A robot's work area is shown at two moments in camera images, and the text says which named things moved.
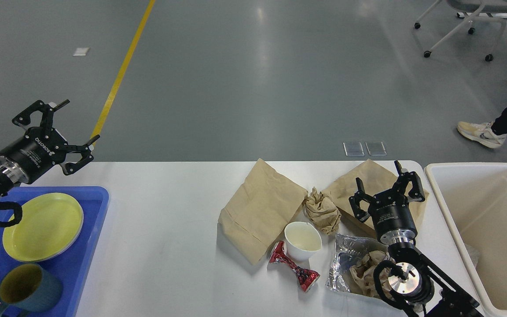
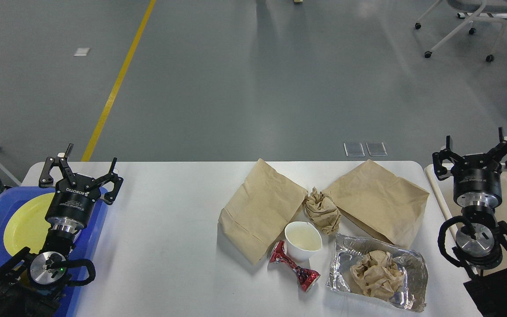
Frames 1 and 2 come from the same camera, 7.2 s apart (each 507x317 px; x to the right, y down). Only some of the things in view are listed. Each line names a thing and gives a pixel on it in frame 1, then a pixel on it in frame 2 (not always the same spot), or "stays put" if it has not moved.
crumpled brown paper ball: [322, 211] stays put
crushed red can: [306, 278] stays put
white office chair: [485, 8] stays put
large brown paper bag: [259, 210] stays put
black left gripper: [41, 149] -> [76, 197]
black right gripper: [392, 218] -> [477, 178]
